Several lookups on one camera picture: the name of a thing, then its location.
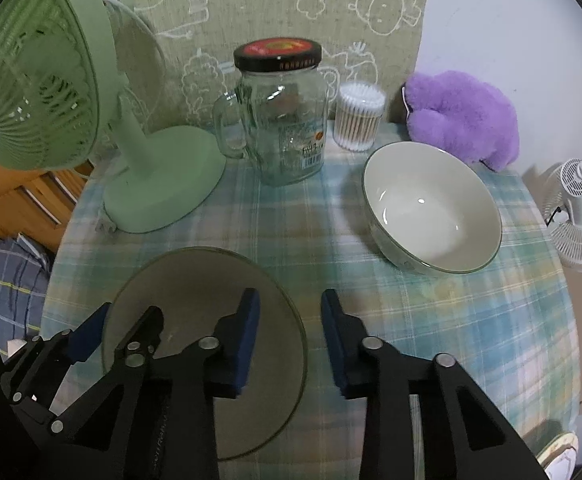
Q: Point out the wooden chair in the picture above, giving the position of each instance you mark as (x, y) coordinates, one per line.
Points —
(16, 200)

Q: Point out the large leaf pattern bowl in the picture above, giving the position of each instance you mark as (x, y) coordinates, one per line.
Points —
(196, 285)

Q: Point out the plaid tablecloth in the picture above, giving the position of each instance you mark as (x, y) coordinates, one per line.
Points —
(471, 320)

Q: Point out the small leaf pattern bowl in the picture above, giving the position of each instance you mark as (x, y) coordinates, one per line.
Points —
(431, 215)

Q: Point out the glass jar with black lid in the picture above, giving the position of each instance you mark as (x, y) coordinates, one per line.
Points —
(281, 125)

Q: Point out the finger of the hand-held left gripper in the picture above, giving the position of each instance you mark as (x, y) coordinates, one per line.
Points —
(91, 335)
(143, 330)

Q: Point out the cotton swab container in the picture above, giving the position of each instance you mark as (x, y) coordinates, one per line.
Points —
(358, 120)

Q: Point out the blue plaid cloth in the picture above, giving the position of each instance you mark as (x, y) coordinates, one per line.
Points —
(11, 280)

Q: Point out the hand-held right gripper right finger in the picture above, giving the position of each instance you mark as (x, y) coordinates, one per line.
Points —
(338, 345)

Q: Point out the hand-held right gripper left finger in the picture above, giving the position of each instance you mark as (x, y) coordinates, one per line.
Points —
(248, 340)

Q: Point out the green desk fan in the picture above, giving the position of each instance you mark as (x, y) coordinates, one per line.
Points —
(161, 180)

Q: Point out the purple plush toy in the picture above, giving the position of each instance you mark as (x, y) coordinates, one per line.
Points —
(461, 115)

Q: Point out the green printed cushion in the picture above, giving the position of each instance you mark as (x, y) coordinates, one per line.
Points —
(271, 0)

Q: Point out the white cloth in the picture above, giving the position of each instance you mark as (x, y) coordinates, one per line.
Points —
(13, 347)

